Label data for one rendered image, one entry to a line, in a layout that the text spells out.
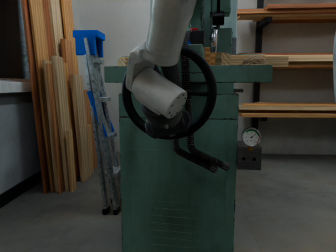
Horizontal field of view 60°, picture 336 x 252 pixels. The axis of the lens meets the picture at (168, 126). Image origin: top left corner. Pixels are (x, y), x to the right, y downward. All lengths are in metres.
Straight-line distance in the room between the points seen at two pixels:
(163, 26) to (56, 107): 1.91
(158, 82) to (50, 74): 1.80
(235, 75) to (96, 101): 1.03
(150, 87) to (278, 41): 3.17
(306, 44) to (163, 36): 3.33
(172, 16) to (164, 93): 0.15
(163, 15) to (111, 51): 3.15
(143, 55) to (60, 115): 1.84
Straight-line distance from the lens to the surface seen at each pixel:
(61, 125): 2.35
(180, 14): 0.49
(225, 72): 1.04
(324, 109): 3.33
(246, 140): 1.00
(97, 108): 1.85
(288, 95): 3.70
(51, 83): 2.33
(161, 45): 0.52
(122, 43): 3.61
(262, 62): 1.07
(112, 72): 1.12
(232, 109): 1.05
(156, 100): 0.57
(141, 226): 1.21
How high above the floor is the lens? 0.83
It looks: 8 degrees down
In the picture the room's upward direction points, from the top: straight up
